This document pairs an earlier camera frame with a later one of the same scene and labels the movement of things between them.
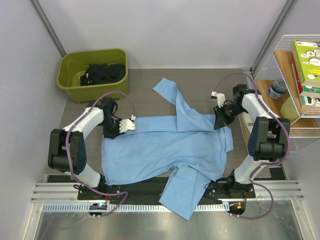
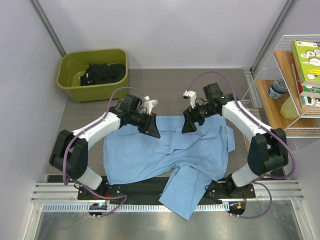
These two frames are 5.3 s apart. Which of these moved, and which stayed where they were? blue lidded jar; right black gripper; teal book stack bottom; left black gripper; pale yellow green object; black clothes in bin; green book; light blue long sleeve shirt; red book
Moved: left black gripper; right black gripper; light blue long sleeve shirt
Stayed: black clothes in bin; red book; pale yellow green object; blue lidded jar; green book; teal book stack bottom
